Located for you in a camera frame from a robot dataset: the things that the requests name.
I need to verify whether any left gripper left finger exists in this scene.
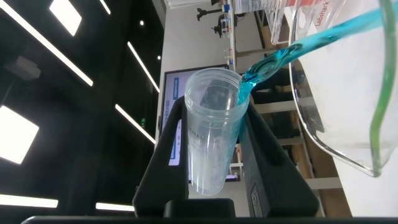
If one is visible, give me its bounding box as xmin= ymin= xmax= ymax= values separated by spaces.
xmin=132 ymin=96 xmax=190 ymax=218

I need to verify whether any white double desk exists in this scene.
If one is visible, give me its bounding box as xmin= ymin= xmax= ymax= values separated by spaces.
xmin=253 ymin=96 xmax=343 ymax=190

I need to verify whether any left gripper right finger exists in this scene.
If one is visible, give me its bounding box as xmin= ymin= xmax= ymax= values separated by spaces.
xmin=239 ymin=101 xmax=320 ymax=218

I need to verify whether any glass beaker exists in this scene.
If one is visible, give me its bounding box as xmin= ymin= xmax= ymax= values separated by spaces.
xmin=288 ymin=0 xmax=398 ymax=178

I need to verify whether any blue pigment test tube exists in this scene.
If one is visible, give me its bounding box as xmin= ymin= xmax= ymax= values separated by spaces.
xmin=184 ymin=67 xmax=251 ymax=196

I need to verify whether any clear acrylic tube rack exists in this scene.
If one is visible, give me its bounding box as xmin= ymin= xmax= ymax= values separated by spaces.
xmin=233 ymin=0 xmax=299 ymax=45

